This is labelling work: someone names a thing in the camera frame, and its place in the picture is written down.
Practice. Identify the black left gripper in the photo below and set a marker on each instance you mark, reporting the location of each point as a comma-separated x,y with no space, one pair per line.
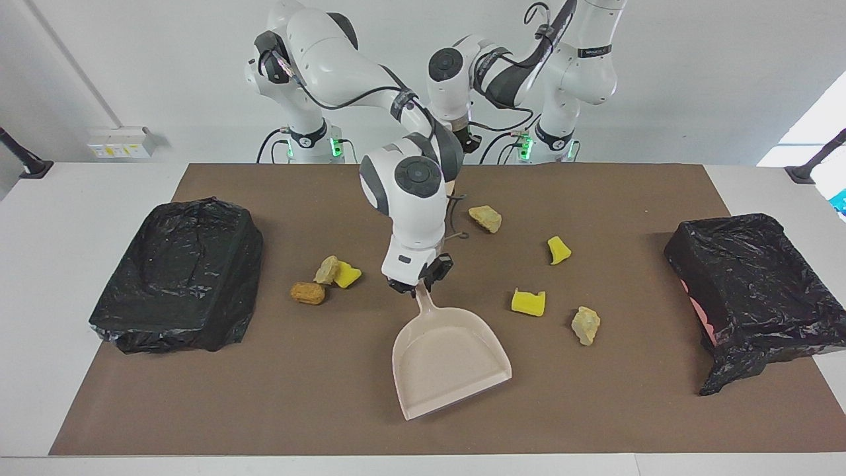
472,143

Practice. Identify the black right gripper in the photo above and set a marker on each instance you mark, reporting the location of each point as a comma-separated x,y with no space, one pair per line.
441,263

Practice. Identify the beige brush black bristles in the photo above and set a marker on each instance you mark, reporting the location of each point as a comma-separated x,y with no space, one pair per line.
451,190

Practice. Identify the yellow sponge green backing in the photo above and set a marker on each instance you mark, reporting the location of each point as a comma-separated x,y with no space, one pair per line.
348,275

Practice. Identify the beige plastic dustpan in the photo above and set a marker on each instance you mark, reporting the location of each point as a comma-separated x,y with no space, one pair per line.
449,360

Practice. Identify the small beige sponge scrap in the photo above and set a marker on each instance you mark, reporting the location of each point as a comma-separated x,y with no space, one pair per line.
326,270

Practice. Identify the brown oval sponge piece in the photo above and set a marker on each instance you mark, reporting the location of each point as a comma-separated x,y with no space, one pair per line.
308,293

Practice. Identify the notched yellow sponge piece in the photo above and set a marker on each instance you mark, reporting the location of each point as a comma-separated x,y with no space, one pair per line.
527,304

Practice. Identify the small yellow sponge piece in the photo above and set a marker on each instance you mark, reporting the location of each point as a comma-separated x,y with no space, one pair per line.
558,251

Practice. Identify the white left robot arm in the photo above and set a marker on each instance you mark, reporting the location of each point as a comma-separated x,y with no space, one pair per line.
575,73

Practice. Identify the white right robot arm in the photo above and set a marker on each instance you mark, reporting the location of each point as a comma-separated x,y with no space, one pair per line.
330,66

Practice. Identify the brown table mat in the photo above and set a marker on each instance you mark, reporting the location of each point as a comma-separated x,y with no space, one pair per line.
330,396

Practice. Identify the right black garbage bag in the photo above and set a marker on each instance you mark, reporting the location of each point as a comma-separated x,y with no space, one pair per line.
178,277

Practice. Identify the black garbage bag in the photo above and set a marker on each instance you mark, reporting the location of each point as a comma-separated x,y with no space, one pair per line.
753,284
178,277

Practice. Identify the left black garbage bag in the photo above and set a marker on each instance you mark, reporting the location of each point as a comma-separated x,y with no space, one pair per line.
753,284

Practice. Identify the black clamp stand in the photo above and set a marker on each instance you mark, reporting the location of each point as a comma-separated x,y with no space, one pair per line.
802,175
36,168

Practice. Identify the cyan object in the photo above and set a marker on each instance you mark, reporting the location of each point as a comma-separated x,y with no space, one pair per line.
841,201

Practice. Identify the white wall socket box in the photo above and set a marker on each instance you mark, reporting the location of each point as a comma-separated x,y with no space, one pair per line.
122,144

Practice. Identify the white wall conduit pipe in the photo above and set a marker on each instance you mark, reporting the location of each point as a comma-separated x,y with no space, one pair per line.
74,63

